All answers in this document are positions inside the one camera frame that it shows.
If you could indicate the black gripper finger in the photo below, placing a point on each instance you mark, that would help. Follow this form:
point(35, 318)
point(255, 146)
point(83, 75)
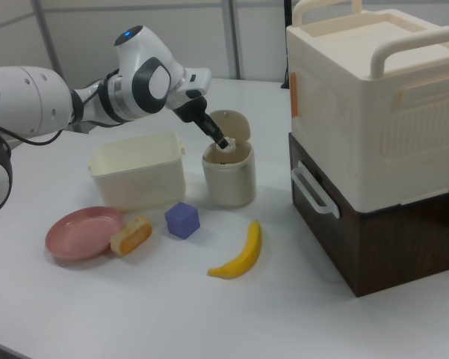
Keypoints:
point(209, 135)
point(213, 125)

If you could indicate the purple cube block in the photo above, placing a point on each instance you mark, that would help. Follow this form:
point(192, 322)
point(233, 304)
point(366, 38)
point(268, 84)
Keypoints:
point(181, 220)

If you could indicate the pink round plate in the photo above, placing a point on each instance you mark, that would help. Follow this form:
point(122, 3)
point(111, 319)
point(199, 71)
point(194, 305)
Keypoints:
point(78, 235)

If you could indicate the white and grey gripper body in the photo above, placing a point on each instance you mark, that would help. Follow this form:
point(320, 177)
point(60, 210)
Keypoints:
point(194, 86)

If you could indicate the dark brown drawer box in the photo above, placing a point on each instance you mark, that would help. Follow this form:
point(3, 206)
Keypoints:
point(396, 243)

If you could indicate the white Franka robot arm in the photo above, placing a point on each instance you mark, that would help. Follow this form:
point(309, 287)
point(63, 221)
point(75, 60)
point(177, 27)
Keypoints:
point(22, 101)

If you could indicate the peeled orange toy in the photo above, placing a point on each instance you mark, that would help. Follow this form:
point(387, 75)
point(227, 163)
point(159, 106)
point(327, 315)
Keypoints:
point(132, 235)

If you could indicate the white paper ball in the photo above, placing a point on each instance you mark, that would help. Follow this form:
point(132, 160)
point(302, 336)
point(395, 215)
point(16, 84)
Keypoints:
point(231, 144)

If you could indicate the cream trash can with lid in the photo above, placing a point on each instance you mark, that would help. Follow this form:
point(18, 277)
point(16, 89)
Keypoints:
point(229, 179)

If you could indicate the cream toy appliance box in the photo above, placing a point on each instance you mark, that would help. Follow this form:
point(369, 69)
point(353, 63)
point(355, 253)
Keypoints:
point(343, 112)

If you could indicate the white square plastic bin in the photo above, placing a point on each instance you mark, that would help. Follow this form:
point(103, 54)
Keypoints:
point(142, 179)

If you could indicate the yellow toy banana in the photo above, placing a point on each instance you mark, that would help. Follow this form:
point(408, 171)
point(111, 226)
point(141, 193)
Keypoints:
point(246, 254)

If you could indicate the black clamped stand pole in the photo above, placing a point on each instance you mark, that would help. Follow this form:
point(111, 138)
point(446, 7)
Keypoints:
point(287, 45)

